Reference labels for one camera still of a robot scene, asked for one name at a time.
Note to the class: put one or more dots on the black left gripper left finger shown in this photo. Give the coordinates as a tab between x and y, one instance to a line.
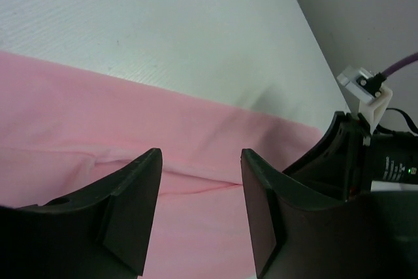
99	231

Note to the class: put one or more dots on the pink t shirt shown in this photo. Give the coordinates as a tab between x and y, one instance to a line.
63	128

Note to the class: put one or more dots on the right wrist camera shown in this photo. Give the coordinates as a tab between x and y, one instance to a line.
373	95

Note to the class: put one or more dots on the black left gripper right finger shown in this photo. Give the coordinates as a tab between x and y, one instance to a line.
297	232

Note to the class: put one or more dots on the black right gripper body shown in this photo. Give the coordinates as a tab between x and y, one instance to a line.
389	162

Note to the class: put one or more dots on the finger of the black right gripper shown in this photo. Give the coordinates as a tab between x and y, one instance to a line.
324	167

